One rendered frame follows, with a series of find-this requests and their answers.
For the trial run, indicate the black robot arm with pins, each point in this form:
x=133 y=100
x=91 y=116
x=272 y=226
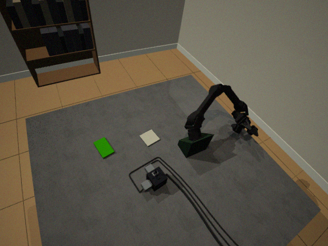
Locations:
x=195 y=119

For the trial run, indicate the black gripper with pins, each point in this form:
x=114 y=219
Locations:
x=245 y=123

